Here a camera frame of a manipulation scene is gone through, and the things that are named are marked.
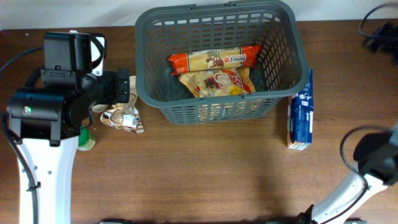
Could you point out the green lid jar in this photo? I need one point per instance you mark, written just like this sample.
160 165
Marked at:
100 108
86 140

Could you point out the blue carton box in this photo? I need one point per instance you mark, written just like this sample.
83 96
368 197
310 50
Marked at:
300 117

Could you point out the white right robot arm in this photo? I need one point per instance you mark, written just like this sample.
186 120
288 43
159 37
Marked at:
374 170

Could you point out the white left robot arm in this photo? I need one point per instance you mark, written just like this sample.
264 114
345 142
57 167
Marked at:
44 119

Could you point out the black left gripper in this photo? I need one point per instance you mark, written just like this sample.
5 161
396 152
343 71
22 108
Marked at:
114 94

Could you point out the grey plastic basket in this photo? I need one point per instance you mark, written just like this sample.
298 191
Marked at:
281 68

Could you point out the beige red coffee pouch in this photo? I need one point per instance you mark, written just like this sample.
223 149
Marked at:
215 83

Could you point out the beige snack pouch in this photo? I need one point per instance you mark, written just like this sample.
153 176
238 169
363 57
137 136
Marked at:
125 116

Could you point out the orange noodle packet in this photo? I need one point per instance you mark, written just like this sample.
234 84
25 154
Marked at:
214 59

